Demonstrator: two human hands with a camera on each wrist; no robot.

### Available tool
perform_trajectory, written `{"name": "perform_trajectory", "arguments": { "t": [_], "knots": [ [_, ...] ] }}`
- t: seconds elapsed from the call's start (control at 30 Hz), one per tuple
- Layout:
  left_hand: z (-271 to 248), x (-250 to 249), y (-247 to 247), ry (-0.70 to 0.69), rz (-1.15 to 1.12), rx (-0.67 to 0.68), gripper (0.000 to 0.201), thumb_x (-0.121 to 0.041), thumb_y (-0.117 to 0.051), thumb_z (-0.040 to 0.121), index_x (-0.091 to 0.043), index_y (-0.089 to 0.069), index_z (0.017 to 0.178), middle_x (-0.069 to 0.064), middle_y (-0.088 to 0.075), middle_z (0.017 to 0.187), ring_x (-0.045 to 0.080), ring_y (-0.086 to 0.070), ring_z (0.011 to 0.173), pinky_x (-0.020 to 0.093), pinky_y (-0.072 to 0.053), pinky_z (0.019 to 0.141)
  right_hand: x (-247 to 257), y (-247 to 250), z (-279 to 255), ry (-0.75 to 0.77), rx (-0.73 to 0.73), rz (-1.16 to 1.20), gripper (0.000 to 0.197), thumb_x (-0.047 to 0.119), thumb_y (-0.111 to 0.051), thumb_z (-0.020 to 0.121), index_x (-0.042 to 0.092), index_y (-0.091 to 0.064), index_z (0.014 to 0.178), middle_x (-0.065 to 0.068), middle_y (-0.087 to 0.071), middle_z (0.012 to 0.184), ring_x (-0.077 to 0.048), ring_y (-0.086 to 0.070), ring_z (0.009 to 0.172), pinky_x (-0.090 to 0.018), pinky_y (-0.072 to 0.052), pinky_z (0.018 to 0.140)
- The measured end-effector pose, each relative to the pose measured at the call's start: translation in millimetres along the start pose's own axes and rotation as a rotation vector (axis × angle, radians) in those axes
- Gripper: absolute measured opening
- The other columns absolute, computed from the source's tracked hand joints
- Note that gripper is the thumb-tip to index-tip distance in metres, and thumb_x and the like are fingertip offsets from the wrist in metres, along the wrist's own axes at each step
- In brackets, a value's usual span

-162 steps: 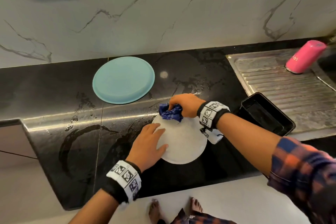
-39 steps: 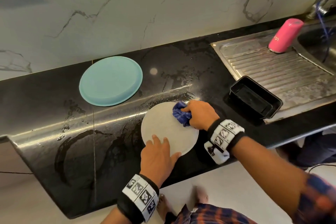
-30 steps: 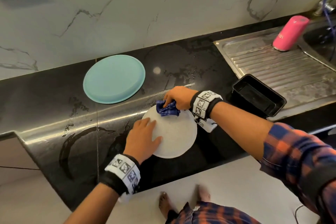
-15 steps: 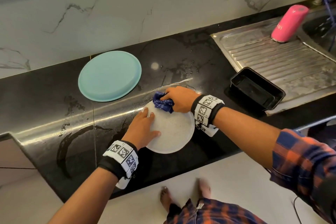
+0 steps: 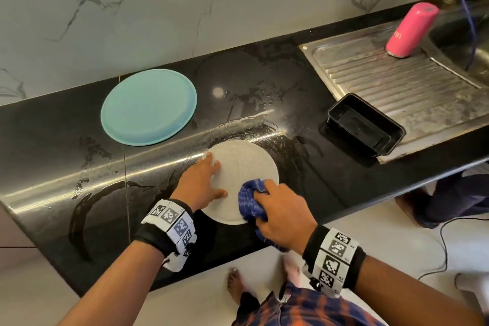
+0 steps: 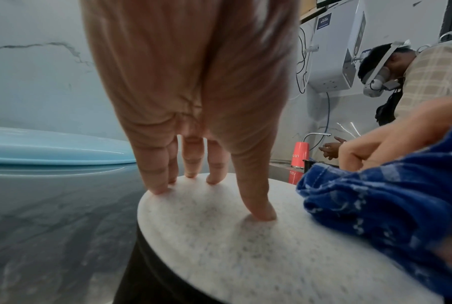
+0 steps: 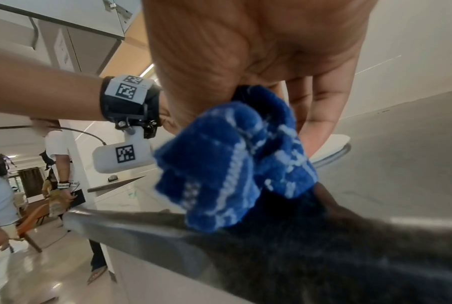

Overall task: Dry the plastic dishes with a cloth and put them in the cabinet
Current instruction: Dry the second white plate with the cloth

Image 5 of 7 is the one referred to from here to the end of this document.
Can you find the black plastic tray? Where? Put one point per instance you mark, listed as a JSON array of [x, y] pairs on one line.
[[367, 125]]

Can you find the person's right forearm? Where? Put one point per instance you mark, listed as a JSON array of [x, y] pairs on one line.
[[412, 299]]

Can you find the blue orange plaid shirt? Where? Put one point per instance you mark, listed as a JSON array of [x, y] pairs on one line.
[[305, 310]]

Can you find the person's right foot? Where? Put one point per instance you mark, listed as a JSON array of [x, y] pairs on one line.
[[290, 270]]

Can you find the person's left forearm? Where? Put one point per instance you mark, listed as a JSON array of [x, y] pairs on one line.
[[111, 287]]

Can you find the steel sink drainboard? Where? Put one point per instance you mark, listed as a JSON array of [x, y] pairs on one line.
[[397, 85]]

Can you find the person's left hand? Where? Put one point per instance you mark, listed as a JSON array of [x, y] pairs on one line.
[[195, 184]]

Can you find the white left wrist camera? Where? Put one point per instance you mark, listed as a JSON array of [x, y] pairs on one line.
[[177, 262]]

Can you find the left wrist marker band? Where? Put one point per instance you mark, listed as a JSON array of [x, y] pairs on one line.
[[166, 226]]

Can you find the person's left foot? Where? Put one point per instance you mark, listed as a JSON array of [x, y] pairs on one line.
[[235, 285]]

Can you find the speckled white plate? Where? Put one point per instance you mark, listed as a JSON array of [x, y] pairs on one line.
[[248, 165]]

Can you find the person's right hand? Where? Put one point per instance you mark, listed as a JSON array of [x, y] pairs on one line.
[[286, 219]]

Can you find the blue striped cloth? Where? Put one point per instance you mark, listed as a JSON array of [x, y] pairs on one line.
[[248, 200]]

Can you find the red bear cup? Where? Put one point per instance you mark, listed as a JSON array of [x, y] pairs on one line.
[[412, 30]]

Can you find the teal plate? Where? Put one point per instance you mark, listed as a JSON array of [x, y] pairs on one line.
[[149, 106]]

